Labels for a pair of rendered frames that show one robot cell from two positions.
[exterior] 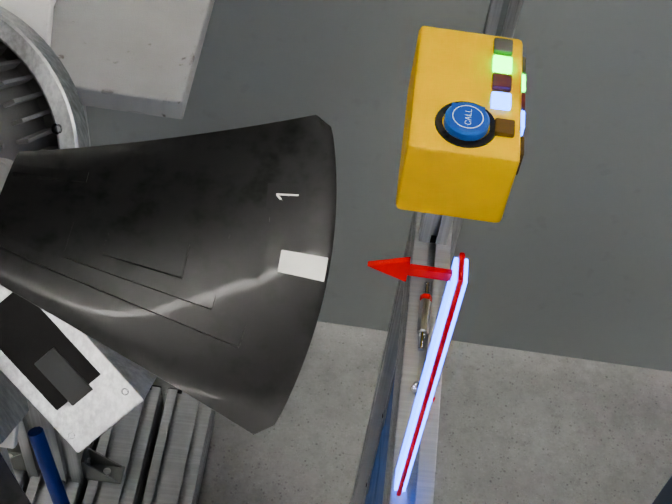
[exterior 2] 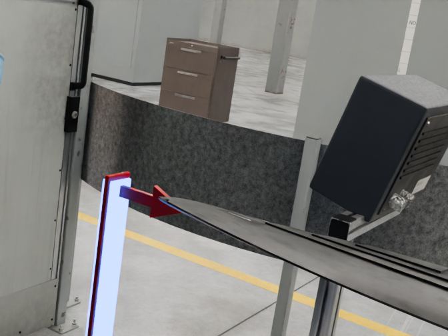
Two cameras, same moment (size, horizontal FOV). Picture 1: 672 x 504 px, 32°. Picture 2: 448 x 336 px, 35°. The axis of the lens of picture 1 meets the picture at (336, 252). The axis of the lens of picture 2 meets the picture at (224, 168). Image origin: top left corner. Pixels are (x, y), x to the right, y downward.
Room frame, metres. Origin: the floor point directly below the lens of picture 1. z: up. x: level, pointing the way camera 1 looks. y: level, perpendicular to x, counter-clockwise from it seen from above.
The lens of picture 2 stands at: (0.87, 0.23, 1.32)
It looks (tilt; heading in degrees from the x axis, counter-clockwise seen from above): 13 degrees down; 210
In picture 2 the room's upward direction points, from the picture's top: 9 degrees clockwise
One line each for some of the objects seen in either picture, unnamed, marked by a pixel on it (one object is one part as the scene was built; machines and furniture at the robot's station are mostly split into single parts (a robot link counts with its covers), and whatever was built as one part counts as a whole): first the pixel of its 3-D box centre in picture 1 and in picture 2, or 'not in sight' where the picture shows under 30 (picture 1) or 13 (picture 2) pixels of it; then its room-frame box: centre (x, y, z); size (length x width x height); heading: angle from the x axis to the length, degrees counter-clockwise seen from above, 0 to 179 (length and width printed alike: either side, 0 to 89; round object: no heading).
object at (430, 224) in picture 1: (442, 195); not in sight; (0.77, -0.10, 0.92); 0.03 x 0.03 x 0.12; 0
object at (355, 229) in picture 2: not in sight; (368, 215); (-0.15, -0.09, 1.04); 0.24 x 0.03 x 0.03; 0
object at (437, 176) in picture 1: (459, 127); not in sight; (0.77, -0.10, 1.02); 0.16 x 0.10 x 0.11; 0
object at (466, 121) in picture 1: (466, 122); not in sight; (0.73, -0.10, 1.08); 0.04 x 0.04 x 0.02
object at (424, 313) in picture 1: (424, 316); not in sight; (0.66, -0.10, 0.87); 0.08 x 0.01 x 0.01; 179
